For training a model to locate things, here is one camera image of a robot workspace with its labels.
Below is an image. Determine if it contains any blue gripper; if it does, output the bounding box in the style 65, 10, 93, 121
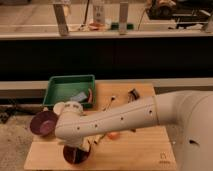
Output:
73, 148, 86, 160

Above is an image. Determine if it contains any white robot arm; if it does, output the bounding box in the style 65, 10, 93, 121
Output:
55, 90, 213, 171

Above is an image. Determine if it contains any red bowl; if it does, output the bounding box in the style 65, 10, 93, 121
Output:
63, 145, 90, 164

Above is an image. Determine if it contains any purple bowl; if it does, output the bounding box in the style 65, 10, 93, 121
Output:
30, 111, 58, 136

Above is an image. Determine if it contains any yellow banana toy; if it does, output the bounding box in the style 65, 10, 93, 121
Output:
94, 134, 106, 145

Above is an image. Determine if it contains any yellow red apple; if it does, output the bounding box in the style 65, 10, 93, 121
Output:
107, 132, 120, 140

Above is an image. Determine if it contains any white cup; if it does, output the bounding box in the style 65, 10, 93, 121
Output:
53, 102, 65, 115

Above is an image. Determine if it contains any red item in tray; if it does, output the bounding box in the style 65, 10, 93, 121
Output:
88, 88, 93, 103

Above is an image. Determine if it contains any blue sponge in tray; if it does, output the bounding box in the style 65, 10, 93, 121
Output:
70, 92, 87, 102

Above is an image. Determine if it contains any green plastic tray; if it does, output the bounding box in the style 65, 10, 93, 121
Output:
43, 74, 96, 108

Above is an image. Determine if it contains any wooden cutting board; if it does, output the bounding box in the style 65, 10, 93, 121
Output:
23, 82, 178, 171

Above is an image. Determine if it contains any black binder clip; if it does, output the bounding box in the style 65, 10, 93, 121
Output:
128, 88, 140, 100

